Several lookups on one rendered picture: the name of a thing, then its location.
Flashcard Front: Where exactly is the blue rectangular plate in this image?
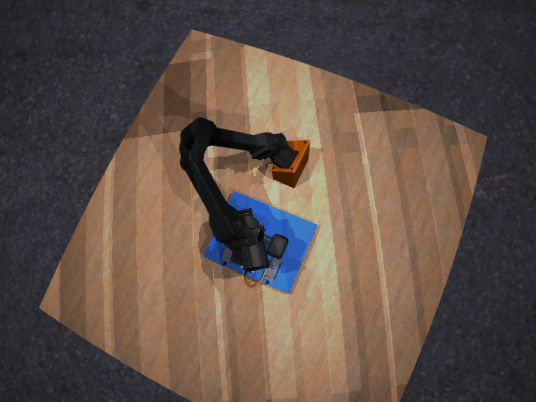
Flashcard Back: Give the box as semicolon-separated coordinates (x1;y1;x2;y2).
203;191;318;294

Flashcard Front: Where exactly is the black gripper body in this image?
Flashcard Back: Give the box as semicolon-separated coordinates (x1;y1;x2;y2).
258;224;289;260

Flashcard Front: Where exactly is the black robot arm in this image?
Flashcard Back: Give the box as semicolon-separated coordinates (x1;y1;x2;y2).
179;117;299;271

